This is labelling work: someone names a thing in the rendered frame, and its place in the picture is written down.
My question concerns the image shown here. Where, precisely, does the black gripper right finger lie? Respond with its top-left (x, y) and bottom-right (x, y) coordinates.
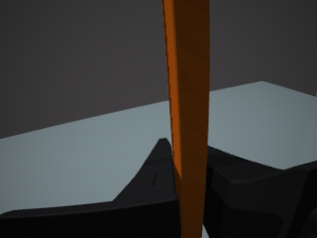
top-left (203, 146), bottom-right (317, 238)

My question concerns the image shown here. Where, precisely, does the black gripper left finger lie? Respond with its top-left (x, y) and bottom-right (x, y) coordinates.
top-left (0, 138), bottom-right (182, 238)

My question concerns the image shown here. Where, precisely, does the orange handle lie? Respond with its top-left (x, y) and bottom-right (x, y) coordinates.
top-left (161, 0), bottom-right (210, 238)

